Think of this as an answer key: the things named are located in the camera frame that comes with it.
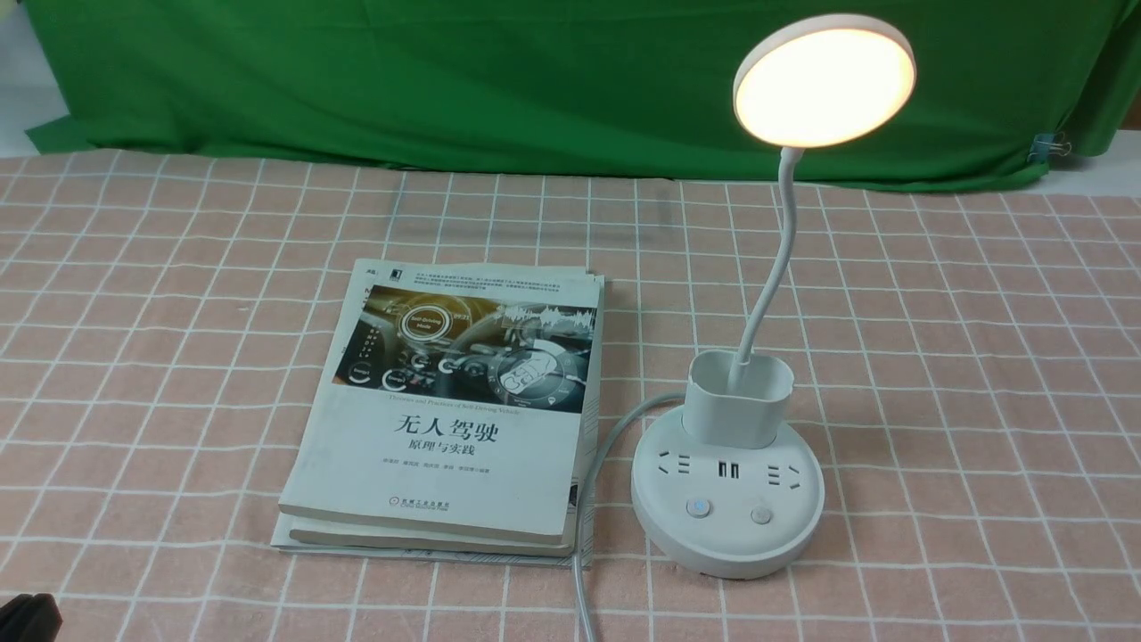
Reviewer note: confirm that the pink checkered tablecloth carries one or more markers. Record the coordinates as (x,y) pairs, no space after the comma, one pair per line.
(966,368)

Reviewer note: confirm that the green backdrop cloth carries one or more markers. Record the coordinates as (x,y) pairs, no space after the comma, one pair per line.
(579,88)

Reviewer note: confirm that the white desk lamp with socket base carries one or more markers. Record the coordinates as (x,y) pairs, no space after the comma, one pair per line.
(723,484)

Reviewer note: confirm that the black object at corner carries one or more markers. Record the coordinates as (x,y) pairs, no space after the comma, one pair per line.
(30,617)

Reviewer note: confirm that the blue binder clip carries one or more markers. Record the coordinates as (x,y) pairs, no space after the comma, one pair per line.
(1046,146)

